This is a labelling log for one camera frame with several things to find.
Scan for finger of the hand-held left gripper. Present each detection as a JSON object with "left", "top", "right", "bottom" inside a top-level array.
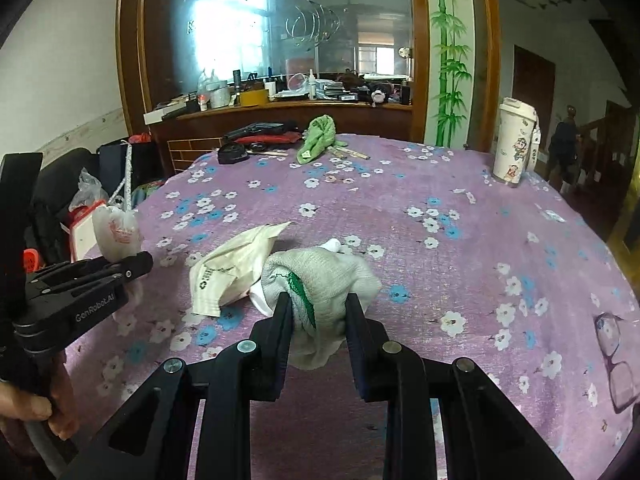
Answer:
[{"left": 25, "top": 251, "right": 154, "bottom": 301}]

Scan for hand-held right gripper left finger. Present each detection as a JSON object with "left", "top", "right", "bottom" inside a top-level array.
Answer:
[{"left": 65, "top": 291, "right": 293, "bottom": 480}]

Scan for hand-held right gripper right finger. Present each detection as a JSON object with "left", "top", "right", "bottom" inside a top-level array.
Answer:
[{"left": 345, "top": 292, "right": 576, "bottom": 480}]

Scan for white plastic bag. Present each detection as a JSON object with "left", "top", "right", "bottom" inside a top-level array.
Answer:
[{"left": 91, "top": 204, "right": 144, "bottom": 321}]

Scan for white knit glove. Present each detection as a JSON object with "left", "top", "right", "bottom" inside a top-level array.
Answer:
[{"left": 260, "top": 239, "right": 383, "bottom": 372}]

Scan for person's left hand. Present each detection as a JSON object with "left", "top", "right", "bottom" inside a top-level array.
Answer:
[{"left": 0, "top": 352, "right": 81, "bottom": 441}]

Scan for white red-rimmed container lid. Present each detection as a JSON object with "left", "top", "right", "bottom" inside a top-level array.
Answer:
[{"left": 62, "top": 205, "right": 108, "bottom": 261}]

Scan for crumpled white paper bag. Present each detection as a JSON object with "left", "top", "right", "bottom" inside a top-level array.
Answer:
[{"left": 189, "top": 221, "right": 293, "bottom": 317}]

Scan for clear plastic bag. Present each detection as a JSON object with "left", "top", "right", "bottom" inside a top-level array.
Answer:
[{"left": 67, "top": 167, "right": 109, "bottom": 211}]

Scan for white patterned stick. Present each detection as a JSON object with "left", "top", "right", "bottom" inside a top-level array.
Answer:
[{"left": 112, "top": 142, "right": 135, "bottom": 211}]

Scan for dark bag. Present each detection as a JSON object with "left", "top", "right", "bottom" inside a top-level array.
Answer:
[{"left": 97, "top": 140, "right": 162, "bottom": 196}]

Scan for purple floral tablecloth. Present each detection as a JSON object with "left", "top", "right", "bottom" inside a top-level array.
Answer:
[{"left": 62, "top": 132, "right": 640, "bottom": 480}]

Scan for black red pouch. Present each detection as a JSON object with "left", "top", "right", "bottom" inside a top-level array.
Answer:
[{"left": 222, "top": 120, "right": 302, "bottom": 147}]

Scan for green cloth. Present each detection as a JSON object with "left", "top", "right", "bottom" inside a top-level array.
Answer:
[{"left": 296, "top": 115, "right": 338, "bottom": 165}]

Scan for white printed cup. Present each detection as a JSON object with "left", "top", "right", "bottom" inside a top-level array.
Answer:
[{"left": 492, "top": 96, "right": 543, "bottom": 188}]

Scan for eyeglasses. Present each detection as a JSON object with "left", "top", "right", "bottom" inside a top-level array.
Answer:
[{"left": 594, "top": 312, "right": 636, "bottom": 413}]

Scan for wooden stair railing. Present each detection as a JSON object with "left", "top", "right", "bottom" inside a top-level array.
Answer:
[{"left": 545, "top": 100, "right": 640, "bottom": 203}]

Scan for green bamboo wall decal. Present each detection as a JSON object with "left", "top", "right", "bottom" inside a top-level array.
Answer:
[{"left": 430, "top": 0, "right": 473, "bottom": 148}]

